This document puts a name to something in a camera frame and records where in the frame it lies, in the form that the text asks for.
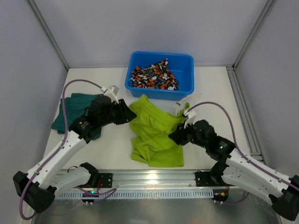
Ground lime green shorts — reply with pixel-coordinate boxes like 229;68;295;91
129;95;191;168

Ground dark green shorts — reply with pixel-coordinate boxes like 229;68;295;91
51;93;97;134

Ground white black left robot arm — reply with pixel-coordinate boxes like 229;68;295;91
13;94;136;213

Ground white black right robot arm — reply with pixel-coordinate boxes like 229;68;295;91
169;120;299;221

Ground orange black patterned shorts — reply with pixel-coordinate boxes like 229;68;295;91
129;58;179;91

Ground right controller board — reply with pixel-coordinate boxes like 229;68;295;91
212;190;229;204

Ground controller board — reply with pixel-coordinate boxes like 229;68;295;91
212;190;229;204
81;190;99;205

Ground blue plastic bin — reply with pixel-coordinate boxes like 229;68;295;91
125;51;194;101

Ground left controller board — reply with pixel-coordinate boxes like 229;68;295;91
81;190;99;205

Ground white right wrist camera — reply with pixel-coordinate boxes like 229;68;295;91
183;109;196;129

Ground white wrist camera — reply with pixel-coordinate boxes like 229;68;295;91
101;85;119;104
183;109;196;129

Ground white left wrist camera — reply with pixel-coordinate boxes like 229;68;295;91
101;85;119;104

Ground aluminium mounting rail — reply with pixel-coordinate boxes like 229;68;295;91
56;169;225;189

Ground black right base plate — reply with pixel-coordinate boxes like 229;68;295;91
194;170;223;187

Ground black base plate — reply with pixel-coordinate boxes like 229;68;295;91
194;170;223;187
96;173;113;189

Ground grey slotted cable duct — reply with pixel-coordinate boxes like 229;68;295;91
57;189;213;200

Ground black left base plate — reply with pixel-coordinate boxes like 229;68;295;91
96;173;113;189

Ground right side aluminium rail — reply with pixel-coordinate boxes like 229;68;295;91
226;66;264;162

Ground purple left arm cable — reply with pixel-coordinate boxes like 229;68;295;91
19;79;117;220

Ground left aluminium frame post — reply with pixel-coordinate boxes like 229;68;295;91
26;0;70;71

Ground aluminium frame post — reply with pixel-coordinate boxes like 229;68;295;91
26;0;70;71
232;0;277;70

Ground right aluminium frame post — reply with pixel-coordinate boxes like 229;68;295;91
232;0;277;70

